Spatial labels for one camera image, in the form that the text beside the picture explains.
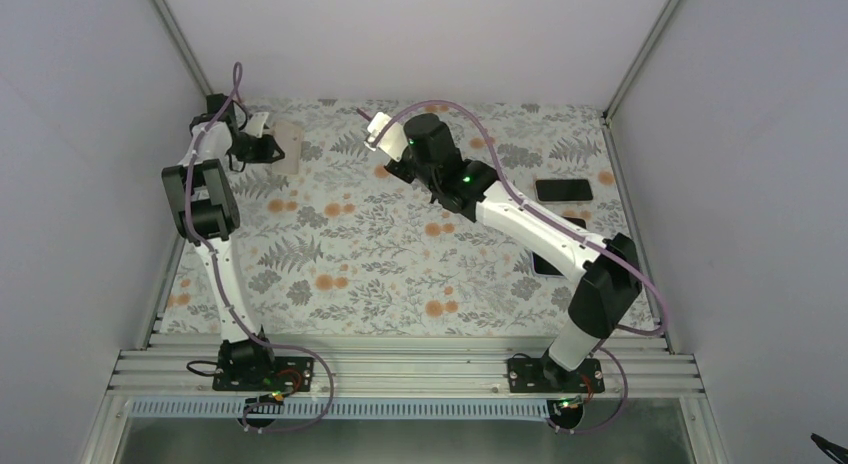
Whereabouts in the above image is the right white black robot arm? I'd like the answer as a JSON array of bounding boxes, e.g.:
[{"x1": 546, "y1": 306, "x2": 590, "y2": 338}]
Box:
[{"x1": 366, "y1": 113, "x2": 643, "y2": 391}]

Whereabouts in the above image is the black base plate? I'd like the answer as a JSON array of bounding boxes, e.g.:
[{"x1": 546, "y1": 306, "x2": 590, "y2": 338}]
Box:
[
  {"x1": 506, "y1": 353, "x2": 605, "y2": 394},
  {"x1": 212, "y1": 356, "x2": 316, "y2": 394}
]

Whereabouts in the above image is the grey slotted cable duct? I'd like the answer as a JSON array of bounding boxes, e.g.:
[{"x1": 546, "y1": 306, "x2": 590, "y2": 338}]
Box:
[{"x1": 128, "y1": 396, "x2": 566, "y2": 421}]

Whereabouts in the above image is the floral patterned table mat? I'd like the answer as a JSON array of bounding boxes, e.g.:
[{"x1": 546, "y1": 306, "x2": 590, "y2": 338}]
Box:
[{"x1": 230, "y1": 98, "x2": 629, "y2": 336}]

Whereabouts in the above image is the aluminium corner post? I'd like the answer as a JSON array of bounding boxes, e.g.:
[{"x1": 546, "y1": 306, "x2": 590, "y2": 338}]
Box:
[
  {"x1": 603, "y1": 0, "x2": 683, "y2": 126},
  {"x1": 149, "y1": 0, "x2": 214, "y2": 96}
]

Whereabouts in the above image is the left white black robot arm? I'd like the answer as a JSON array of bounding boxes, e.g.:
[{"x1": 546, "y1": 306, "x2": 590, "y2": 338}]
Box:
[{"x1": 161, "y1": 94, "x2": 286, "y2": 390}]

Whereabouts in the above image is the cased black phone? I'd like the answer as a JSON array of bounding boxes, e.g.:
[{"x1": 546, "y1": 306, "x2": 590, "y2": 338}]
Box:
[
  {"x1": 531, "y1": 252, "x2": 563, "y2": 277},
  {"x1": 564, "y1": 216, "x2": 587, "y2": 233},
  {"x1": 534, "y1": 179, "x2": 594, "y2": 203}
]

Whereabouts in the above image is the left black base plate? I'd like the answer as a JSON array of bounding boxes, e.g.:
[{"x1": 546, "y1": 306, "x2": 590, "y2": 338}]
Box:
[{"x1": 212, "y1": 356, "x2": 316, "y2": 394}]

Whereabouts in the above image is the left aluminium corner post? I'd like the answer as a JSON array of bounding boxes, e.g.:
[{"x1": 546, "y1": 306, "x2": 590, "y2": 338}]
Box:
[{"x1": 149, "y1": 0, "x2": 214, "y2": 96}]

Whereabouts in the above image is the black object bottom corner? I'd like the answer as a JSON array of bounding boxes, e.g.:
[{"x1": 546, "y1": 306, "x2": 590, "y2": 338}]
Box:
[{"x1": 810, "y1": 433, "x2": 848, "y2": 464}]

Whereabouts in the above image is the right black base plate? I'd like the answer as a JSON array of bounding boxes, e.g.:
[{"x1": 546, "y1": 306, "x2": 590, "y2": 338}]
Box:
[{"x1": 506, "y1": 353, "x2": 605, "y2": 394}]

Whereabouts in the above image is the right aluminium corner post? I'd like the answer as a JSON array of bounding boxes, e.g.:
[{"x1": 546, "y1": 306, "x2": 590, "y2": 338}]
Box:
[{"x1": 603, "y1": 0, "x2": 683, "y2": 126}]

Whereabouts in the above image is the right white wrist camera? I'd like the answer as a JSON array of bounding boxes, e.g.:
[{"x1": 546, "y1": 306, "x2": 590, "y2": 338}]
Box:
[{"x1": 364, "y1": 112, "x2": 408, "y2": 162}]

